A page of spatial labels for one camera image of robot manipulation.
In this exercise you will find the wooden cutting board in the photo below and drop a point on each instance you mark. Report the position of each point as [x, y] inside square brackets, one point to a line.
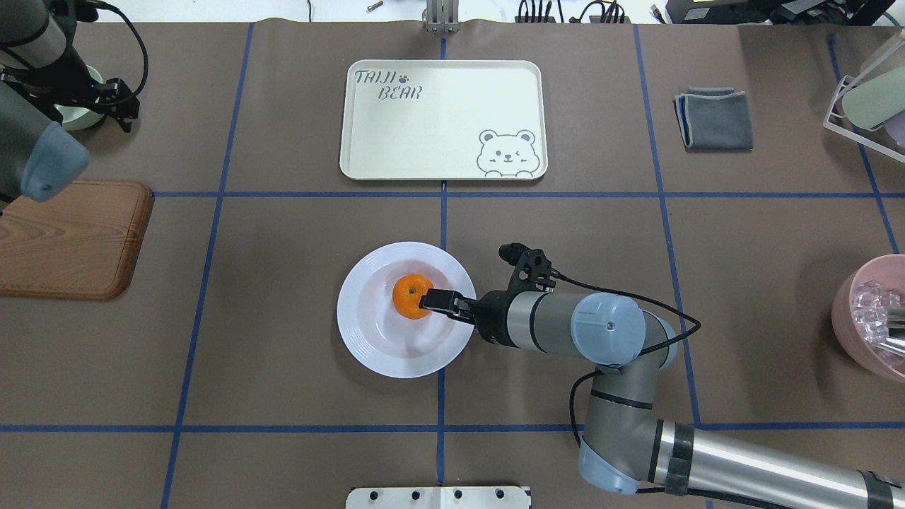
[82, 245]

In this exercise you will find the orange fruit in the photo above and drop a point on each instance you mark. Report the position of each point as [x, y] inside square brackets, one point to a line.
[407, 293]

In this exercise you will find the green cup on rack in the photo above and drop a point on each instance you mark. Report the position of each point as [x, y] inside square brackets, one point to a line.
[870, 104]

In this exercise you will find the grey folded cloth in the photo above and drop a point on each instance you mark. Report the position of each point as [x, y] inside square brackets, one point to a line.
[714, 119]

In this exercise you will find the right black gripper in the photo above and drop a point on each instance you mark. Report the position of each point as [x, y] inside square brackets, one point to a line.
[491, 313]

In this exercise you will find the cream bear tray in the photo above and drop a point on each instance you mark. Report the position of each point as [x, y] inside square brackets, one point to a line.
[420, 120]

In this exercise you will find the pink bowl with ice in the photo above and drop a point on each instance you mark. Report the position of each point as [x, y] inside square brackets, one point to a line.
[888, 269]

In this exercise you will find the green ceramic bowl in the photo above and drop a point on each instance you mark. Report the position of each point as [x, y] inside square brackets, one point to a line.
[78, 118]

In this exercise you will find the white round plate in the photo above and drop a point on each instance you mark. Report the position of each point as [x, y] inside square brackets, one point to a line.
[382, 339]

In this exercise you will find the white mounting plate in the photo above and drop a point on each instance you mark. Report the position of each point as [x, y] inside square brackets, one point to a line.
[440, 497]

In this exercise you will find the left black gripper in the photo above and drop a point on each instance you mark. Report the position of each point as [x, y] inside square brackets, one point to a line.
[79, 89]

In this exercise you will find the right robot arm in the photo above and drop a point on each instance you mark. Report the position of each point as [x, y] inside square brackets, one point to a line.
[623, 443]

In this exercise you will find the grey camera mast bracket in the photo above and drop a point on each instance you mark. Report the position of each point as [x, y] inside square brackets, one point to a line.
[442, 17]

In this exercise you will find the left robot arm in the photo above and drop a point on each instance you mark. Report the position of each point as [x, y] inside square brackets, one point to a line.
[38, 157]

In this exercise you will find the white wire cup rack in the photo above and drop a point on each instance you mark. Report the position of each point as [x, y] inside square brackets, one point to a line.
[887, 139]

